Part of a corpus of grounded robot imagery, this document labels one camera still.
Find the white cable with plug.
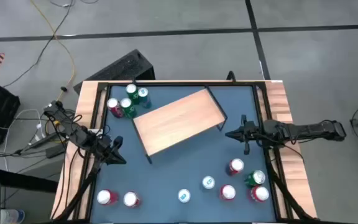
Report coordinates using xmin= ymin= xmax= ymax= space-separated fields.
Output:
xmin=4 ymin=108 xmax=45 ymax=171

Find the red Coca-Cola can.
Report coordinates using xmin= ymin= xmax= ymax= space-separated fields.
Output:
xmin=106 ymin=97 xmax=124 ymax=119

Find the red Fanta can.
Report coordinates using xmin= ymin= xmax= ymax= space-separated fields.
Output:
xmin=247 ymin=185 xmax=270 ymax=203

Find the green Sprite can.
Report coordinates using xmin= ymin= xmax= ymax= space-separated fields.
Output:
xmin=125 ymin=83 xmax=140 ymax=105
xmin=119 ymin=97 xmax=137 ymax=119

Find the green soda can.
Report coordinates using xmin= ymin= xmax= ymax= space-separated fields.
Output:
xmin=244 ymin=169 xmax=266 ymax=187

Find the black power brick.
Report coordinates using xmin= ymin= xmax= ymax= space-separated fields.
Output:
xmin=44 ymin=144 xmax=67 ymax=159

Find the black floor cable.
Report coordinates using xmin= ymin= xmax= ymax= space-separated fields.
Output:
xmin=2 ymin=0 xmax=74 ymax=88

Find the red soda can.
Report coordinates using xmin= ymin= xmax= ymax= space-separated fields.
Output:
xmin=219 ymin=184 xmax=237 ymax=201
xmin=123 ymin=191 xmax=142 ymax=208
xmin=96 ymin=189 xmax=120 ymax=206
xmin=227 ymin=157 xmax=245 ymax=176

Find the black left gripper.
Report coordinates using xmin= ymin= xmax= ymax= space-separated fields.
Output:
xmin=95 ymin=136 xmax=127 ymax=165

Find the yellow cable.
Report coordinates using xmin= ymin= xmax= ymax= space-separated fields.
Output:
xmin=29 ymin=0 xmax=76 ymax=138

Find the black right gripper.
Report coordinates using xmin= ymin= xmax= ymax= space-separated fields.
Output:
xmin=225 ymin=114 xmax=266 ymax=156

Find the blue silver Red Bull can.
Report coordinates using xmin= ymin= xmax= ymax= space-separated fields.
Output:
xmin=137 ymin=86 xmax=152 ymax=109
xmin=177 ymin=189 xmax=191 ymax=203
xmin=201 ymin=175 xmax=216 ymax=190

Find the wooden shelf black metal frame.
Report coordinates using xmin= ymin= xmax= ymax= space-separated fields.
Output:
xmin=131 ymin=84 xmax=229 ymax=165

